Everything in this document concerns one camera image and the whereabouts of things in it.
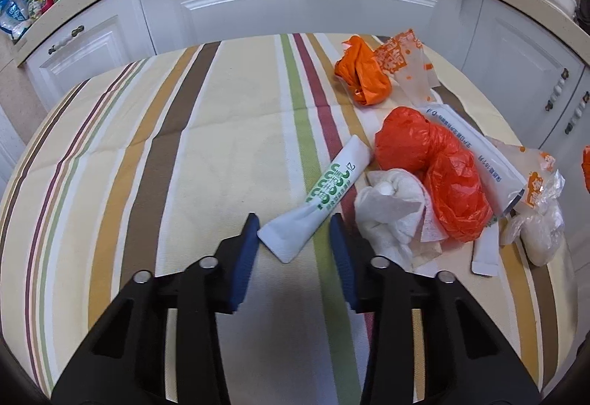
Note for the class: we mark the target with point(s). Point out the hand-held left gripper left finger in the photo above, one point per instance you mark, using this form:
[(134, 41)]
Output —
[(244, 266)]

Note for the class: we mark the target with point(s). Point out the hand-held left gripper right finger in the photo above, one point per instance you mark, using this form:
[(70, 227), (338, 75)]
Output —
[(343, 262)]

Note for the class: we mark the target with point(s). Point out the white tube with green print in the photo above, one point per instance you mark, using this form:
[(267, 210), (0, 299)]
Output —
[(318, 197)]

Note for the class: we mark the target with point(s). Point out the long white packet blue print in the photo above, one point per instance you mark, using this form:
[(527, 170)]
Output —
[(484, 156)]

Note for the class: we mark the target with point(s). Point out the crumpled white paper towel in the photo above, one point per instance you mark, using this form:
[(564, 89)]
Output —
[(392, 211)]

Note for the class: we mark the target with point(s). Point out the striped tablecloth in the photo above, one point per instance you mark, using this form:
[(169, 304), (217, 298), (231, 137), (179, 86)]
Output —
[(207, 156)]

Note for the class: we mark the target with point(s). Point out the large red plastic bag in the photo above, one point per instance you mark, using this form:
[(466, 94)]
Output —
[(442, 165)]

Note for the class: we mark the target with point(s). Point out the small white sachet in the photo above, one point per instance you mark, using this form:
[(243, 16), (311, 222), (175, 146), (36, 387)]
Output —
[(486, 253)]

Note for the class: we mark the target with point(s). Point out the small orange plastic bag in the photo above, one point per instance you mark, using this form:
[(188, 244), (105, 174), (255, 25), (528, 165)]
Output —
[(364, 73)]

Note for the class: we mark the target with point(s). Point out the crumpled white plastic bag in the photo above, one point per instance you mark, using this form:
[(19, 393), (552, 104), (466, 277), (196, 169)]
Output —
[(539, 234)]

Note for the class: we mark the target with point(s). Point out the clear wrapper with orange print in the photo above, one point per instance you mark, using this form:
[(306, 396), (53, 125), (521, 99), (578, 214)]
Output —
[(401, 57), (537, 183)]

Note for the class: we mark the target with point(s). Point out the orange plastic scrap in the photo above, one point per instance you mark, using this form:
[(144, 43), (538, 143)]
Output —
[(586, 170)]

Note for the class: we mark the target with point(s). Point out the white kitchen cabinet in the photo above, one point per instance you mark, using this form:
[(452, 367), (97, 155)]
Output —
[(276, 8)]

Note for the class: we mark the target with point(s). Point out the blue snack packet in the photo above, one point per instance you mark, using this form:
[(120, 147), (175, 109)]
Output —
[(14, 13)]

